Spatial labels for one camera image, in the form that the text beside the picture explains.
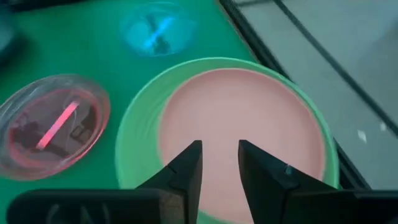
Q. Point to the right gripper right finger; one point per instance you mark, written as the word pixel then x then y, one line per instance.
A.
pixel 280 199

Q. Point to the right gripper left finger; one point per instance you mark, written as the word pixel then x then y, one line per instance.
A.
pixel 180 193

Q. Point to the large light green plate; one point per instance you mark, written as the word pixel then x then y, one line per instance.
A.
pixel 140 140

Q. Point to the pink plastic plate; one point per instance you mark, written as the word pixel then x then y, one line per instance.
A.
pixel 233 109

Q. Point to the small magenta transparent plate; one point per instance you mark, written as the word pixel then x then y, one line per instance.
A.
pixel 56 124

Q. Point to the small blue transparent plate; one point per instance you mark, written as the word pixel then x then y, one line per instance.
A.
pixel 136 34

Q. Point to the green table mat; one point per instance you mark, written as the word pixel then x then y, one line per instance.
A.
pixel 93 46

